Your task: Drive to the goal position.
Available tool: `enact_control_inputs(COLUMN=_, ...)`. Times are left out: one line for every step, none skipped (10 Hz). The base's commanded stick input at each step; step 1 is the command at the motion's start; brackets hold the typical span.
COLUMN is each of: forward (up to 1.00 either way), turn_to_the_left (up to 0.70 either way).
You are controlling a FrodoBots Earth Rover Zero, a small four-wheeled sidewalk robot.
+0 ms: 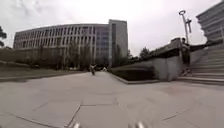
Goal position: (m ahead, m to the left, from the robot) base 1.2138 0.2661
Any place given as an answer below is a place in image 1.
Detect dark green hedge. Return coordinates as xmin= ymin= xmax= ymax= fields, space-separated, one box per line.
xmin=111 ymin=66 xmax=156 ymax=82

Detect grey stone slab pavement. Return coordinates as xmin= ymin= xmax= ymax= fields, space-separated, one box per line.
xmin=0 ymin=71 xmax=224 ymax=128

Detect curved grey office building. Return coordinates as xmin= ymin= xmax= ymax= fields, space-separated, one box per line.
xmin=12 ymin=18 xmax=129 ymax=68

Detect row of bare trees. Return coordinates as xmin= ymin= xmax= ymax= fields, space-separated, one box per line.
xmin=0 ymin=44 xmax=111 ymax=70

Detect grass strip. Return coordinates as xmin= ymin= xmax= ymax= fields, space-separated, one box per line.
xmin=0 ymin=64 xmax=83 ymax=81

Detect grey stone stairs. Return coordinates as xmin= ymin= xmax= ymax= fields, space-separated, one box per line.
xmin=175 ymin=43 xmax=224 ymax=86

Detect grey building with ledges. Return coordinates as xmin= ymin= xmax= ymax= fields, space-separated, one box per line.
xmin=195 ymin=0 xmax=224 ymax=43

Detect dark tree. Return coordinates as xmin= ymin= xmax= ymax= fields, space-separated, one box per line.
xmin=0 ymin=25 xmax=8 ymax=48

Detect grey concrete wall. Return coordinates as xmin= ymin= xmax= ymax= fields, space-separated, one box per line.
xmin=111 ymin=37 xmax=184 ymax=82

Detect lamp post with ring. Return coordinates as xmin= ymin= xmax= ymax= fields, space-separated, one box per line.
xmin=178 ymin=9 xmax=193 ymax=45

